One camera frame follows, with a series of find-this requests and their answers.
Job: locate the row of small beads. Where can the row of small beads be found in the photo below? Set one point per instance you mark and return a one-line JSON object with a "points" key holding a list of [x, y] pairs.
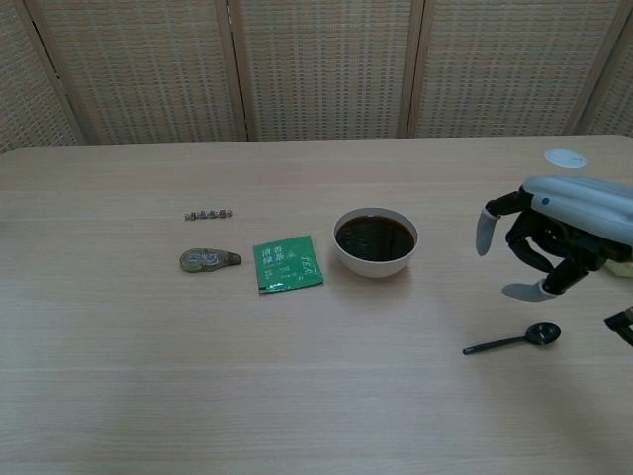
{"points": [[210, 215]]}

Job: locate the wooden rattan folding screen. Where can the wooden rattan folding screen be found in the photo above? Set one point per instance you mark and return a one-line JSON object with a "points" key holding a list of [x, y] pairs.
{"points": [[316, 69]]}

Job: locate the yellow-green snack packet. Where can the yellow-green snack packet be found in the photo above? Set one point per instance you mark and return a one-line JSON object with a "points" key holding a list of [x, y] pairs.
{"points": [[620, 268]]}

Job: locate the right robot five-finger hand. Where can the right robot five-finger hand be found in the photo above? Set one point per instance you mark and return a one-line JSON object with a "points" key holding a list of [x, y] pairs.
{"points": [[578, 203]]}

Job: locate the black plastic spoon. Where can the black plastic spoon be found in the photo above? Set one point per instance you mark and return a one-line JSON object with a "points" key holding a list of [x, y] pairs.
{"points": [[543, 332]]}

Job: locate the black bowl with white rim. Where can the black bowl with white rim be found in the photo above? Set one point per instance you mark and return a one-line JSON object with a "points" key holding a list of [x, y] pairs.
{"points": [[375, 237]]}

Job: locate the green tea sachet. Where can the green tea sachet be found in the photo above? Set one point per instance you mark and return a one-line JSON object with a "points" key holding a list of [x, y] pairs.
{"points": [[287, 264]]}

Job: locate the white round table cap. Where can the white round table cap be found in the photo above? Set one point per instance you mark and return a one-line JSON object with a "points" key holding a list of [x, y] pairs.
{"points": [[565, 158]]}

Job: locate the brown correction tape dispenser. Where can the brown correction tape dispenser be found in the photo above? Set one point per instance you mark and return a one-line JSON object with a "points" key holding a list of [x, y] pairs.
{"points": [[203, 260]]}

